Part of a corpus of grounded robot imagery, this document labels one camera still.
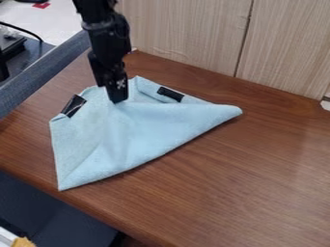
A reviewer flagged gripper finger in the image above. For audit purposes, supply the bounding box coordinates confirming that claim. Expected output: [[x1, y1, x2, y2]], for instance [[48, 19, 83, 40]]
[[101, 63, 130, 104], [86, 51, 110, 89]]

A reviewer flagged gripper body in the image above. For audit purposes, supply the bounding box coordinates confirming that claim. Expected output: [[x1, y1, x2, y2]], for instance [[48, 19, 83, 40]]
[[79, 12, 133, 70]]

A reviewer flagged light blue cloth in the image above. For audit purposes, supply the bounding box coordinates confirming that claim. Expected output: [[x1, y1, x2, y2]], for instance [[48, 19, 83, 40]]
[[47, 75, 244, 192]]

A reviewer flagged black equipment box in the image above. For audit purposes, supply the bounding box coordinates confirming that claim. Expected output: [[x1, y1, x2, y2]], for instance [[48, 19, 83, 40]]
[[0, 25, 29, 82]]

